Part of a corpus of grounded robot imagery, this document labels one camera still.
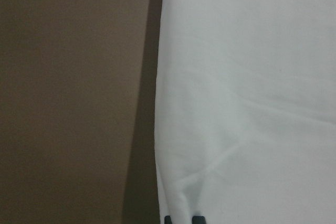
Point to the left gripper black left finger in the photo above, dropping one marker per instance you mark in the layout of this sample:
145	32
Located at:
167	220

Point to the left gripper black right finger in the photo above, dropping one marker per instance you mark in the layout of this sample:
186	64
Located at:
198	220

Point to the white printed t-shirt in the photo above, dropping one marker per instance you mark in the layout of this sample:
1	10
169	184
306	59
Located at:
245	111

